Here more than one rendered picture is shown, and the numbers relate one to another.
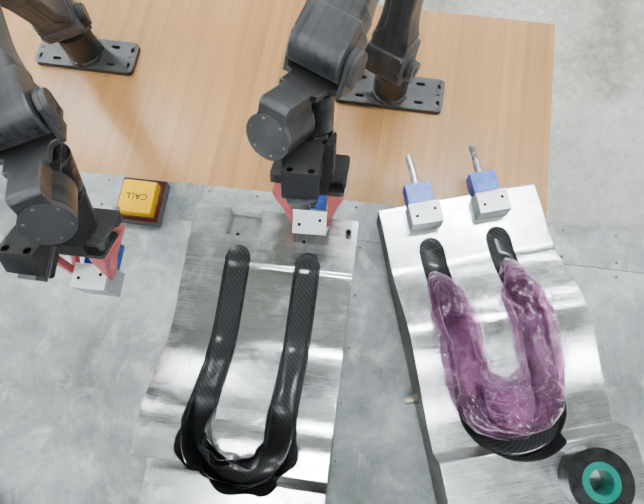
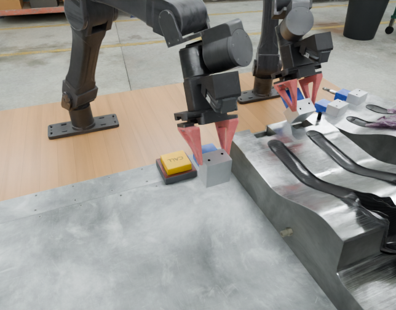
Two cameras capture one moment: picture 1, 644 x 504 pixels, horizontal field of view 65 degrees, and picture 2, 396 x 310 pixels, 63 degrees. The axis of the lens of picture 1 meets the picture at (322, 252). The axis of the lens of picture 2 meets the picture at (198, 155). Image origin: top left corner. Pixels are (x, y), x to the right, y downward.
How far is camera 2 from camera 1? 0.72 m
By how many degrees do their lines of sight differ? 40
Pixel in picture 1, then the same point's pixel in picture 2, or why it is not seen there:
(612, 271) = not seen: outside the picture
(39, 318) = (149, 261)
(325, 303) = (341, 144)
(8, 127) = (195, 9)
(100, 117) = (112, 147)
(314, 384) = (386, 169)
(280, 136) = (307, 15)
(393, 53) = (273, 53)
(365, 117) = (260, 104)
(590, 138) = not seen: hidden behind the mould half
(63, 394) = (213, 301)
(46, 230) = (241, 52)
